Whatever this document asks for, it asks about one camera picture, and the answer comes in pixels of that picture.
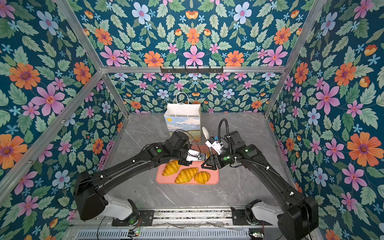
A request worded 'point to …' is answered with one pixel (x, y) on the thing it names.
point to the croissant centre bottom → (186, 175)
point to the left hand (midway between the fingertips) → (199, 150)
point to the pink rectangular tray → (169, 180)
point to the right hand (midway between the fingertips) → (205, 164)
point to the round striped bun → (202, 177)
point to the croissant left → (172, 167)
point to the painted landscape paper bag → (186, 118)
